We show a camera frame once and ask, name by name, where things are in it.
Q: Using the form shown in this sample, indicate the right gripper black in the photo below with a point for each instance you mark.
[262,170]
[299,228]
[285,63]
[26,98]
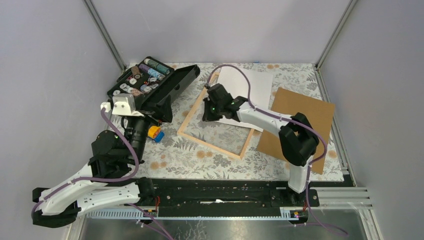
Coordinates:
[207,117]

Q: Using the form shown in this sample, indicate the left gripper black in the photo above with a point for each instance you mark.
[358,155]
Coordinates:
[164,108]

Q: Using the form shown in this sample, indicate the photo print white back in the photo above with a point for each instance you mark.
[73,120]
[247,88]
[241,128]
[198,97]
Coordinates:
[235,84]

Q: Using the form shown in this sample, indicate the wooden picture frame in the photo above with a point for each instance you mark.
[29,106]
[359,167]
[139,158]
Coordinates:
[228,140]

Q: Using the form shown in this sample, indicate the brown frame backing board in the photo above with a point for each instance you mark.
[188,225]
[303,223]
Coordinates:
[319,114]

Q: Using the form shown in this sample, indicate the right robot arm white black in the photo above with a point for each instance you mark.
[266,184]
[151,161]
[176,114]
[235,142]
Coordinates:
[297,139]

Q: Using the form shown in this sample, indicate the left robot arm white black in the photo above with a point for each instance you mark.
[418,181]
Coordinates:
[108,179]

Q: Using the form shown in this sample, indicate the yellow blue toy car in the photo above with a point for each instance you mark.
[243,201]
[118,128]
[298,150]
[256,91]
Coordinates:
[155,133]

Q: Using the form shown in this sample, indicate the black sewing kit case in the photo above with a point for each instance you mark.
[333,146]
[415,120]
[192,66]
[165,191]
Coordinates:
[149,90]

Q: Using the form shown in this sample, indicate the light blue thread spool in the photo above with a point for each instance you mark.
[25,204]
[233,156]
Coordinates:
[154,73]

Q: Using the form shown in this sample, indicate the teal thread spool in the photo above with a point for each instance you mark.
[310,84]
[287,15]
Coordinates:
[157,66]

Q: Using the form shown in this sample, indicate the purple thread spool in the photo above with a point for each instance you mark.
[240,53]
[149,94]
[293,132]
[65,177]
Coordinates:
[146,69]

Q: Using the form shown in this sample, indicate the brown thread spool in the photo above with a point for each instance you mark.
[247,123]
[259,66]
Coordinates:
[135,71]

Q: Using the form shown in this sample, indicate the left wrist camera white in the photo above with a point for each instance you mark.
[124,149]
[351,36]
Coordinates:
[122,104]

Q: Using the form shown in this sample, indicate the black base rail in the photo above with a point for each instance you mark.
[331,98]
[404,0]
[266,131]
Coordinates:
[235,194]

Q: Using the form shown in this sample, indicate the grey slotted cable duct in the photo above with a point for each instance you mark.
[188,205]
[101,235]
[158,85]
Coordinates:
[212,213]

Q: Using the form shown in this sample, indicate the left aluminium corner post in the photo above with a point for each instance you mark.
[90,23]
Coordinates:
[93,12]

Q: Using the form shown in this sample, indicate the aluminium corner post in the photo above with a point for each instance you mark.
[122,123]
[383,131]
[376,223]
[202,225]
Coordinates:
[340,25]
[93,12]

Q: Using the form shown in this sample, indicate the right aluminium corner post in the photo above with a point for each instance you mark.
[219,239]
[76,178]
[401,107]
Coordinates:
[340,25]

